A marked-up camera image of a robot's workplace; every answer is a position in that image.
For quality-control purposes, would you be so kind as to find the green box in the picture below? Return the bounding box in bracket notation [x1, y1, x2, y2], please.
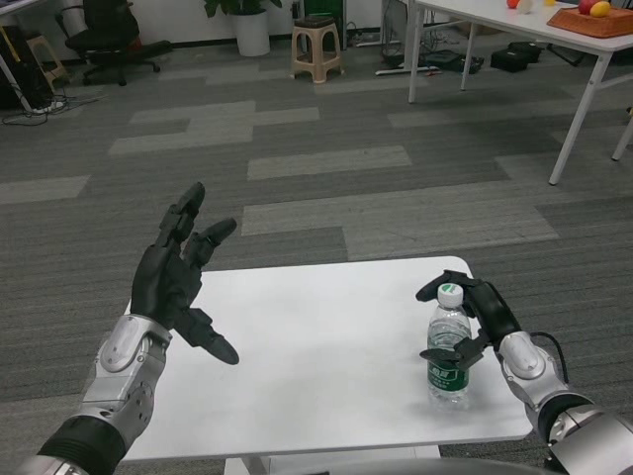
[302, 0, 343, 19]

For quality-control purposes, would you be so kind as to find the light wooden stool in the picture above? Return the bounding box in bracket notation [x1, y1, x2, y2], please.
[25, 34, 70, 90]

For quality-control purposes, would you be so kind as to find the black flat bag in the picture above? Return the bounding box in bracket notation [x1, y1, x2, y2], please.
[422, 48, 486, 75]

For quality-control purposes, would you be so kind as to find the white desk leg frame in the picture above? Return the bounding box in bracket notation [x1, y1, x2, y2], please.
[374, 0, 424, 76]

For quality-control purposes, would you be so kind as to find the clear water bottle green label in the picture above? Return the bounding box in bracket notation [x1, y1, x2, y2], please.
[425, 282, 472, 411]

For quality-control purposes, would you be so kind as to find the black square case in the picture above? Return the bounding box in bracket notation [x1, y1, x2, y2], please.
[490, 42, 544, 71]

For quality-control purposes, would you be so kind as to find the large white table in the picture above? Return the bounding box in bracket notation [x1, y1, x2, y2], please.
[407, 0, 633, 187]

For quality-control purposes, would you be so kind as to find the silver robot chest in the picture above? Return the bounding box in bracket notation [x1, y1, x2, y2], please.
[316, 455, 550, 475]

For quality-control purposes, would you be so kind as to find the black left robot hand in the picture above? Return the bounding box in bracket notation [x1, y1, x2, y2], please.
[129, 181, 240, 367]

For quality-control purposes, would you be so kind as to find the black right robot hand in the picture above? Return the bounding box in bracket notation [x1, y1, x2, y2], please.
[414, 269, 523, 370]

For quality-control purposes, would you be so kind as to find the beige plastic stool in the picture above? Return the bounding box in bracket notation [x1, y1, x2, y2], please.
[290, 16, 345, 84]

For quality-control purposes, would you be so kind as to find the black cabinet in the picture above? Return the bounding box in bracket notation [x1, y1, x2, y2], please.
[0, 24, 50, 110]

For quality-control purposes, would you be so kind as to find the white plant pot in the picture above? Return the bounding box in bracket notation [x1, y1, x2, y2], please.
[231, 10, 271, 56]

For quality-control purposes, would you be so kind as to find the black office chair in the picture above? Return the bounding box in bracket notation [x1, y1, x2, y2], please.
[54, 0, 174, 88]

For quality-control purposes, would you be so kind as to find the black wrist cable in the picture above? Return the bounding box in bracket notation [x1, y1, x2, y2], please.
[531, 332, 570, 385]

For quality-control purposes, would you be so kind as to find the white slanted leg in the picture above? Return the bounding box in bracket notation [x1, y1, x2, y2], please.
[0, 63, 31, 111]

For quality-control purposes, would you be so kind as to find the orange tray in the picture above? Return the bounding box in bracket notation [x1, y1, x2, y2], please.
[546, 4, 633, 39]

